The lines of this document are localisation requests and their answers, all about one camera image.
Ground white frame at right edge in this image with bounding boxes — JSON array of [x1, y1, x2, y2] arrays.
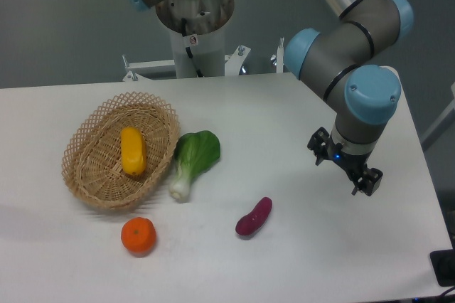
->
[[420, 84, 454, 152]]

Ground purple sweet potato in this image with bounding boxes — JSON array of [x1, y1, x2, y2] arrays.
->
[[235, 196, 273, 237]]

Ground orange tangerine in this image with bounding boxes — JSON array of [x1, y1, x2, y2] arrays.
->
[[121, 217, 157, 254]]

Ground black device at table edge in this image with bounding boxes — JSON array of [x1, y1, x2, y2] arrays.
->
[[429, 249, 454, 287]]

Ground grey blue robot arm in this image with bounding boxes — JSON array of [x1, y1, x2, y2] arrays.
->
[[130, 0, 414, 196]]

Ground woven wicker basket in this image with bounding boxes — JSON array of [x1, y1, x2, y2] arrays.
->
[[61, 91, 181, 211]]

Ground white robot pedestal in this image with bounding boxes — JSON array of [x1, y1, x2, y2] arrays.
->
[[122, 0, 285, 82]]

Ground green bok choy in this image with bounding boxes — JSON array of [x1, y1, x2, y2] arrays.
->
[[169, 130, 221, 202]]

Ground black cable on pedestal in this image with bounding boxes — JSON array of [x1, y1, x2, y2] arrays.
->
[[181, 18, 205, 78]]

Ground yellow mango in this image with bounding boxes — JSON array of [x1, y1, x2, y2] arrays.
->
[[120, 127, 146, 176]]

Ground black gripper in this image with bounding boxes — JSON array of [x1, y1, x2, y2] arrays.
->
[[307, 127, 383, 196]]

